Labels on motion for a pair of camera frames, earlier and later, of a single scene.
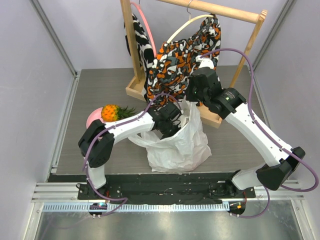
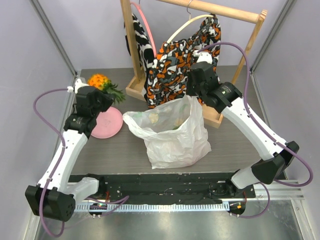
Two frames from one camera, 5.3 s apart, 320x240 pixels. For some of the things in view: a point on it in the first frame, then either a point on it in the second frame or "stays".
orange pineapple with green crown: x=112 y=113 -> x=102 y=82
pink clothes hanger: x=148 y=29 stays
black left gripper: x=176 y=125 -> x=107 y=99
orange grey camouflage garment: x=169 y=71 stays
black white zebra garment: x=144 y=50 stays
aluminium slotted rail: x=135 y=207 stays
